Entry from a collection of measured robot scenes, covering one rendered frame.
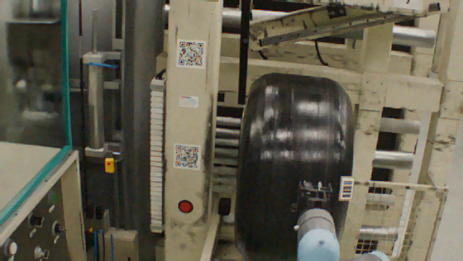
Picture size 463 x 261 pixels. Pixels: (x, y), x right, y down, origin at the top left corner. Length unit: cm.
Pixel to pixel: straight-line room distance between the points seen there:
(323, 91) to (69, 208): 76
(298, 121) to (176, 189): 42
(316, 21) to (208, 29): 50
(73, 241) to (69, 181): 19
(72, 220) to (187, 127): 42
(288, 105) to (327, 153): 16
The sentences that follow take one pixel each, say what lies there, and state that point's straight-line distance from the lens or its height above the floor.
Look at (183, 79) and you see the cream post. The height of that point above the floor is 144.
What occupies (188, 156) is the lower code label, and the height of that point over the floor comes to 122.
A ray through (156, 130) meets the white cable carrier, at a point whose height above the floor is 128.
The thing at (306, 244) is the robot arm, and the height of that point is 131.
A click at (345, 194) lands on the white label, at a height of 123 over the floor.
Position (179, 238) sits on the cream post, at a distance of 160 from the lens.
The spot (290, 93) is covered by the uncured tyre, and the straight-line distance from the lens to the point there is 137.
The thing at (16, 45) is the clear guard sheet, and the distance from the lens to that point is 108.
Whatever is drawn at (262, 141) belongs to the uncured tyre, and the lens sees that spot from 129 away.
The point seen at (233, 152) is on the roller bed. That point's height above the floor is 108.
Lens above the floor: 182
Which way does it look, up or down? 21 degrees down
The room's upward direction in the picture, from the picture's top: 4 degrees clockwise
